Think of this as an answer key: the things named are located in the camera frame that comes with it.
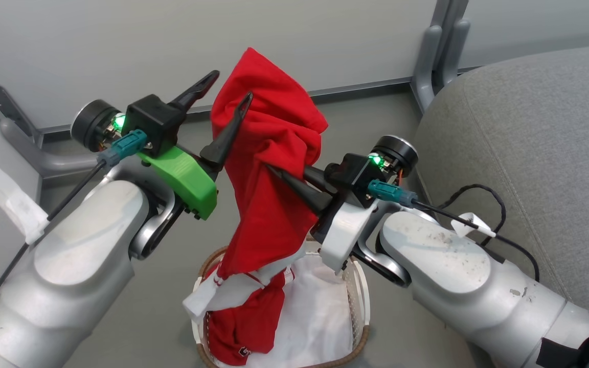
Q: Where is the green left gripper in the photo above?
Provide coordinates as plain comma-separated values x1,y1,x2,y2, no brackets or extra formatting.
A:
138,70,254,221

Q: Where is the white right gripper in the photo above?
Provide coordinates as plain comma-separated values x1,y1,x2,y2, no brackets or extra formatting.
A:
266,164,377,274

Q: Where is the red shirt white trim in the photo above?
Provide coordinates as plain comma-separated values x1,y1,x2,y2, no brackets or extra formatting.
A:
182,47,329,366

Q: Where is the white basket brown woven rim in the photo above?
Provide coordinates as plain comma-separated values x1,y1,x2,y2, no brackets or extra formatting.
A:
191,245,372,368

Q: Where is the white cloth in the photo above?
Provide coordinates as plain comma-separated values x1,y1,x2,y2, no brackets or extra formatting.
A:
254,255,355,368

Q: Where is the white tape strip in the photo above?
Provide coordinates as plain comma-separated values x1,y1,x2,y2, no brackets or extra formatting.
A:
0,150,50,245

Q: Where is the grey fabric sofa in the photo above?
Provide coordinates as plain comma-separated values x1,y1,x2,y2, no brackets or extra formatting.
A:
411,43,589,318

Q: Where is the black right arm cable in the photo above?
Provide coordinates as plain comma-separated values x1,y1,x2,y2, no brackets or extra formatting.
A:
368,179,540,283

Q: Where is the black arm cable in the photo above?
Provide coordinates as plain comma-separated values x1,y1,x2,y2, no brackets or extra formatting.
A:
368,179,540,283
0,129,148,302

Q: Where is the grey partition base rail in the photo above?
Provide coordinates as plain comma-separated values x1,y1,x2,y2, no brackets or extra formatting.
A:
34,77,414,145

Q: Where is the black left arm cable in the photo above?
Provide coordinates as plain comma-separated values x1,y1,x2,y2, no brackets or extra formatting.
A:
0,129,148,302

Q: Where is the white cable label tag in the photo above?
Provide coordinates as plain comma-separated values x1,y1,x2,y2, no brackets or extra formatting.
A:
450,212,497,239

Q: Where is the grey partition corner post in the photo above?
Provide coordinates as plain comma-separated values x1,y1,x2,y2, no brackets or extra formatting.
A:
430,0,470,31
0,48,46,148

